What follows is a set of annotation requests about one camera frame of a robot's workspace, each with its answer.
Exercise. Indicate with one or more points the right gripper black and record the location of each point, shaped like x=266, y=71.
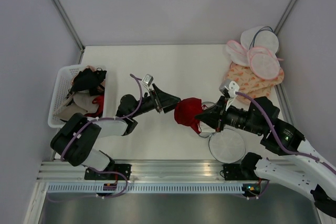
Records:
x=213, y=118

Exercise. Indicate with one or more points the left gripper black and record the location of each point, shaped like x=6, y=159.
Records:
x=160, y=98

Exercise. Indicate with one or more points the red bra from bag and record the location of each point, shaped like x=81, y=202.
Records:
x=185, y=112

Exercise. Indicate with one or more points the white mesh laundry bag blue trim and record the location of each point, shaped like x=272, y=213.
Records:
x=227, y=146

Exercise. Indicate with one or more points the right arm base black plate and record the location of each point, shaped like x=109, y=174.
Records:
x=234, y=172

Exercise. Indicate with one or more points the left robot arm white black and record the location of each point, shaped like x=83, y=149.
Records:
x=75, y=141

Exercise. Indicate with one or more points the left arm base black plate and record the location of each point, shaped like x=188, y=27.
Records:
x=111, y=172

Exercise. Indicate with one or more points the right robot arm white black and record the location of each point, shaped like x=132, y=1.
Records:
x=317, y=179

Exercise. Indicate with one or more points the floral orange laundry bag lower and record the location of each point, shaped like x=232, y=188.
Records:
x=260, y=92

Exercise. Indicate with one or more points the floral orange laundry bag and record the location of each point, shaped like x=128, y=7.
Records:
x=260, y=92
x=250, y=83

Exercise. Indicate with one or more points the floral orange laundry bag upper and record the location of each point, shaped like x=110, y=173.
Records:
x=250, y=83

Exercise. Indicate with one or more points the red bra in basket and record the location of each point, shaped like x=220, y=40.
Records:
x=98, y=102

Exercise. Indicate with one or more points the pink trimmed mesh bag back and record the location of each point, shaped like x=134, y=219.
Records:
x=237, y=53

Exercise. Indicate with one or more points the pink trimmed mesh bag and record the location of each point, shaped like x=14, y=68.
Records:
x=237, y=53
x=264, y=63

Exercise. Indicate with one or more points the pink trimmed mesh bag front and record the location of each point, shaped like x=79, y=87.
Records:
x=264, y=63

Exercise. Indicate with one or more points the black bra in basket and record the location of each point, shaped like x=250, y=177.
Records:
x=89, y=81

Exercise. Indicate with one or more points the beige bra in basket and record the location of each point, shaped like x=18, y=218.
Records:
x=79, y=103

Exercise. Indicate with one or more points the white mesh bag blue zipper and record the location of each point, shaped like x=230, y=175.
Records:
x=260, y=36

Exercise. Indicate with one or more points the white plastic basket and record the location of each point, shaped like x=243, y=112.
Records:
x=61, y=90

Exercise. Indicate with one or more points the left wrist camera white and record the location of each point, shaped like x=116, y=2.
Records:
x=147, y=82

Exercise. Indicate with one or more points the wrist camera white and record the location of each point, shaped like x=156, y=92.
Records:
x=147, y=82
x=229, y=88

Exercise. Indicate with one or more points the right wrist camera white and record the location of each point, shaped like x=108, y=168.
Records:
x=229, y=88

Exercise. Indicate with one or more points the white slotted cable duct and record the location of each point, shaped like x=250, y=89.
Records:
x=142, y=188

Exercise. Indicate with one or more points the aluminium rail front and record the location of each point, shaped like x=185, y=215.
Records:
x=143, y=171

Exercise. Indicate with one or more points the right aluminium frame post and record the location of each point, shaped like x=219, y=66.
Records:
x=284, y=16

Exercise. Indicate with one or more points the aluminium frame post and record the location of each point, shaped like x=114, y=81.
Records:
x=65, y=18
x=284, y=16

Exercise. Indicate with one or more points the left aluminium frame post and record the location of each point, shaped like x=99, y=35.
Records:
x=65, y=18

